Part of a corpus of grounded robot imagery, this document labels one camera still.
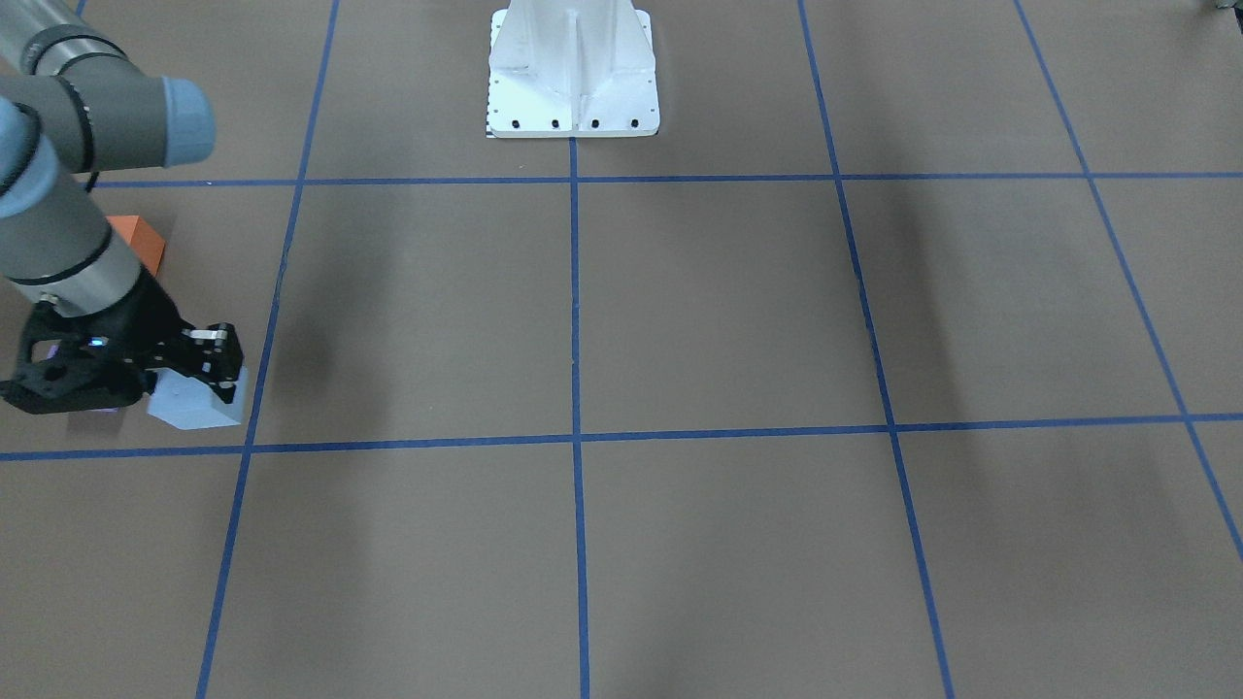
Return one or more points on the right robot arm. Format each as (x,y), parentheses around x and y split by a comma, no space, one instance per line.
(76,106)

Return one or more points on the white pedestal base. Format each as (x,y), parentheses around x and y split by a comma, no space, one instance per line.
(571,69)

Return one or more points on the orange foam block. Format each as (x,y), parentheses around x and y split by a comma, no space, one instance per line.
(142,238)

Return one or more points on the light blue foam block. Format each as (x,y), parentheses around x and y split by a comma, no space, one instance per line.
(188,404)

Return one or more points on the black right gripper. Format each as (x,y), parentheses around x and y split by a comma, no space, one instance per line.
(144,317)

